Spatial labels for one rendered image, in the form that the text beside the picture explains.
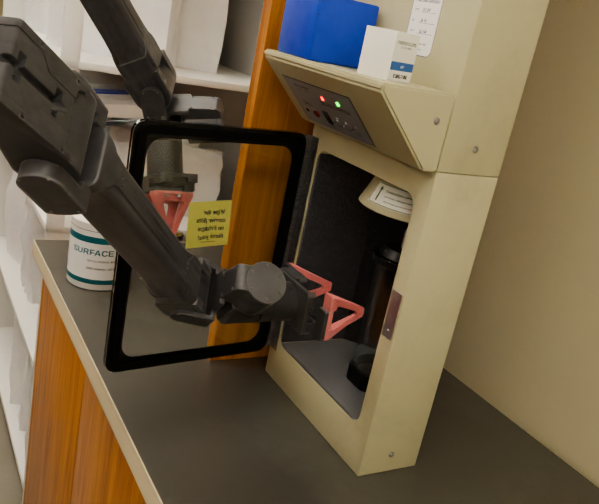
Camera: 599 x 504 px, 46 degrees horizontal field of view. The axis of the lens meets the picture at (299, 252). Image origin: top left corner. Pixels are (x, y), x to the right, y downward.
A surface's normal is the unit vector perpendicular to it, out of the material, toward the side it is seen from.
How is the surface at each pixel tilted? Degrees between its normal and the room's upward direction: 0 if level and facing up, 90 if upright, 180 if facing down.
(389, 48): 90
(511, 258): 90
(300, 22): 90
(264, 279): 50
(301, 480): 0
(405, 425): 90
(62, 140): 70
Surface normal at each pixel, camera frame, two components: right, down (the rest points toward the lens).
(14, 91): 0.94, -0.07
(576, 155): -0.86, -0.01
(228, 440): 0.19, -0.93
